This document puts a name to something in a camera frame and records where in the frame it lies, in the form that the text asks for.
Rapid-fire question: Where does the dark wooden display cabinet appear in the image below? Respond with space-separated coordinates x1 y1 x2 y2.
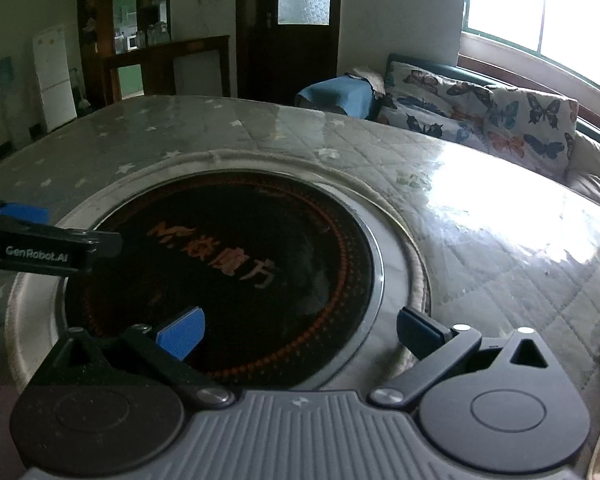
75 0 174 107

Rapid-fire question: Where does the window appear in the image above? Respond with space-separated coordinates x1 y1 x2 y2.
459 0 600 97

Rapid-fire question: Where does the low wooden partition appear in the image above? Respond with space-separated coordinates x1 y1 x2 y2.
101 35 232 107

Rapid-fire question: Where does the blue sofa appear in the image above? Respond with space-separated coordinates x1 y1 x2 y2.
295 52 600 202

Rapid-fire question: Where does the beige cushion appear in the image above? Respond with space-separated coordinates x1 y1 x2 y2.
564 131 600 202

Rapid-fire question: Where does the white refrigerator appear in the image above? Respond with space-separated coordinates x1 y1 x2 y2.
31 24 79 134

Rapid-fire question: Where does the round black cooktop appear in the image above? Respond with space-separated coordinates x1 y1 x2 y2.
61 171 385 392

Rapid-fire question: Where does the beige cloth on sofa arm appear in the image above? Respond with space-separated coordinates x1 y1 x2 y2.
349 65 387 97

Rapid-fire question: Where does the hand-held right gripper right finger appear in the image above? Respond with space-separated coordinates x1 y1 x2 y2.
370 306 552 409

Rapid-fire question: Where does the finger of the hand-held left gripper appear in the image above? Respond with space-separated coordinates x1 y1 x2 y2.
0 199 51 226

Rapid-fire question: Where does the grey quilted star table cover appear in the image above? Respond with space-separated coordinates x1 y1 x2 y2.
0 94 600 461

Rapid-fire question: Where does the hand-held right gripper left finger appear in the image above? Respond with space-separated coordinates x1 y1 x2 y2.
55 306 237 409

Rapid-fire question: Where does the dark wooden door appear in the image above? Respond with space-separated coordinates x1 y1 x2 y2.
235 0 344 107

